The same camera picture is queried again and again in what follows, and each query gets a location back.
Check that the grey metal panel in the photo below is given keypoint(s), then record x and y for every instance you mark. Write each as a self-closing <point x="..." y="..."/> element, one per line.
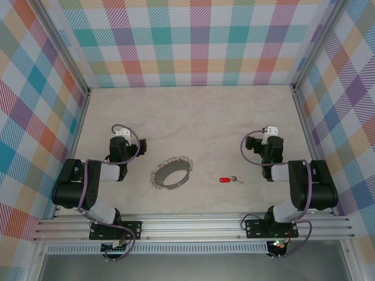
<point x="190" y="267"/>

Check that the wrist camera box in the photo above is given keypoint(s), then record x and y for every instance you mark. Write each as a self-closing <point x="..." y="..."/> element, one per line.
<point x="271" y="129"/>
<point x="122" y="132"/>

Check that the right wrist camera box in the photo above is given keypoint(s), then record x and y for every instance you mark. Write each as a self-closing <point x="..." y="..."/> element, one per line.
<point x="271" y="129"/>

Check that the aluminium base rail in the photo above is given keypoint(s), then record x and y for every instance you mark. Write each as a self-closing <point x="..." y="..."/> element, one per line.
<point x="190" y="226"/>

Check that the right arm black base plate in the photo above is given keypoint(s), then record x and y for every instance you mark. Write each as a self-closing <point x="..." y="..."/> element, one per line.
<point x="255" y="228"/>

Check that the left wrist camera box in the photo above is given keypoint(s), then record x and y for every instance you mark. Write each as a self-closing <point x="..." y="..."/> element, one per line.
<point x="122" y="132"/>

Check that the aluminium corner post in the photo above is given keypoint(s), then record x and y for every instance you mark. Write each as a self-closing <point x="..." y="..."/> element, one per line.
<point x="315" y="44"/>
<point x="67" y="49"/>

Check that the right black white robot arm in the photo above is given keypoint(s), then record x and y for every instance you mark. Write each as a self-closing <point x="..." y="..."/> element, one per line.
<point x="316" y="190"/>

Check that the key with red tag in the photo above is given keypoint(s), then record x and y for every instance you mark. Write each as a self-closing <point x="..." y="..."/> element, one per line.
<point x="224" y="179"/>

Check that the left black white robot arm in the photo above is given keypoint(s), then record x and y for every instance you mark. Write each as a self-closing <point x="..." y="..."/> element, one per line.
<point x="73" y="187"/>

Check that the metal keyring with small rings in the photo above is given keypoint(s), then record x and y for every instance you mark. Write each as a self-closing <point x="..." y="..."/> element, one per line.
<point x="168" y="168"/>

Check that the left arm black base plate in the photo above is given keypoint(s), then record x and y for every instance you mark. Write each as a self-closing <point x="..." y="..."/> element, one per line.
<point x="132" y="229"/>

